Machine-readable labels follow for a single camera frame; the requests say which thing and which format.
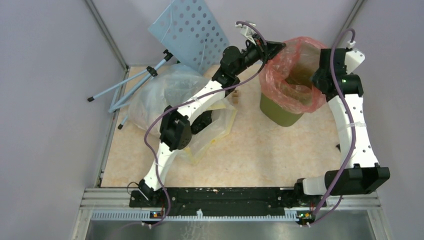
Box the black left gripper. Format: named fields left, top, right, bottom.
left=232, top=33, right=285, bottom=76

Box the red translucent trash bag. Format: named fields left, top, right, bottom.
left=259, top=36, right=328, bottom=114

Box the green mesh trash bin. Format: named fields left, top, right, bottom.
left=259, top=59, right=319, bottom=128

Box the large translucent white plastic bag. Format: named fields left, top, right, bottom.
left=128, top=64, right=237, bottom=164

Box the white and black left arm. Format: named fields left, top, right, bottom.
left=137, top=33, right=287, bottom=207

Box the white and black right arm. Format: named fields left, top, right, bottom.
left=310, top=48, right=390, bottom=196

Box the lettered wooden cube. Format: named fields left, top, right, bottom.
left=232, top=90, right=239, bottom=98

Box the light blue perforated music stand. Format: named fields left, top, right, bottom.
left=108, top=0, right=229, bottom=113

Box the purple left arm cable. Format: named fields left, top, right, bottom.
left=143, top=21, right=268, bottom=229

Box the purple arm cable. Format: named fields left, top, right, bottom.
left=308, top=27, right=358, bottom=228
left=143, top=21, right=268, bottom=229

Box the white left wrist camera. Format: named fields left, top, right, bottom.
left=235, top=21, right=256, bottom=45

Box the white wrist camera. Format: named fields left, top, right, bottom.
left=235, top=21, right=256, bottom=45
left=344, top=40, right=365, bottom=74

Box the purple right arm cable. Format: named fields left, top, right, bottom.
left=308, top=27, right=358, bottom=228

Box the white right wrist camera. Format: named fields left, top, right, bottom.
left=344, top=40, right=365, bottom=74

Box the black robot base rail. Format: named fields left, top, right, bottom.
left=129, top=177, right=316, bottom=220

